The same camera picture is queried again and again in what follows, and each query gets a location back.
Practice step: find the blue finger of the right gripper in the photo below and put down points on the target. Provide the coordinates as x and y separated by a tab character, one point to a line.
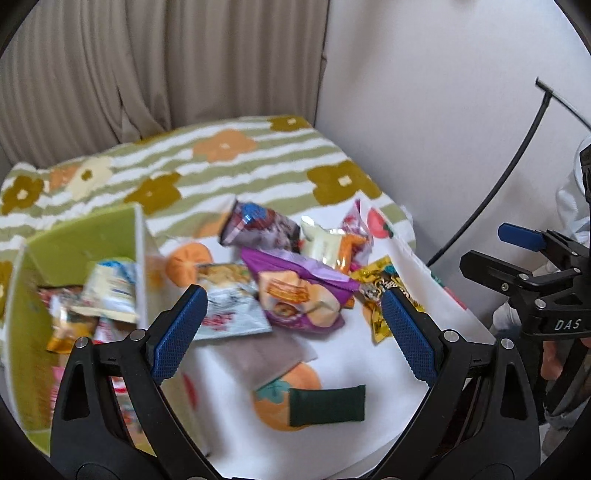
490	271
522	237

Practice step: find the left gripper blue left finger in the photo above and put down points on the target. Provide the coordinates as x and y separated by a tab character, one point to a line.
173	330

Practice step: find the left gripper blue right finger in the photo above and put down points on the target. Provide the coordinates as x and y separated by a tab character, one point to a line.
418	351

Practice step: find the silver grey snack bag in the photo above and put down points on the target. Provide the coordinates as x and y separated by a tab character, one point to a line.
232	308

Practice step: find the shrimp flakes snack bag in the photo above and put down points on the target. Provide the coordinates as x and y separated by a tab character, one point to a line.
109	292

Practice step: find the cream orange snack bag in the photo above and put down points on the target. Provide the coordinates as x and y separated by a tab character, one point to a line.
332	247

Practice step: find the purple snack bag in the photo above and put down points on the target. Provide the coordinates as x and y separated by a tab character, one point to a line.
297	292

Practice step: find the person's right hand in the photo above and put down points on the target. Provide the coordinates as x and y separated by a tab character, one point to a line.
552	366

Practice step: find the person's white clothing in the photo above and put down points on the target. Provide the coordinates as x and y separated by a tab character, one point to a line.
573	212

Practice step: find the dark green snack bar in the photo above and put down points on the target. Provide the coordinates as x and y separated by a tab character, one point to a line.
322	407

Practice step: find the white persimmon print cloth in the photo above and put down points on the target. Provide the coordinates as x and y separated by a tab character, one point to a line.
246	432

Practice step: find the green cardboard storage box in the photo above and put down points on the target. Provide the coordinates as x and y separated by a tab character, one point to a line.
50	272

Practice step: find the dark blue red snack bag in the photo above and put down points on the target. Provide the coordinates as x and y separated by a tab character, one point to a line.
253	226

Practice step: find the green striped floral blanket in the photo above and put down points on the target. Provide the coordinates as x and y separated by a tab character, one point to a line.
186	180

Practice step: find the beige pleated curtain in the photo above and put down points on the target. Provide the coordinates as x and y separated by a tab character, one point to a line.
79	77

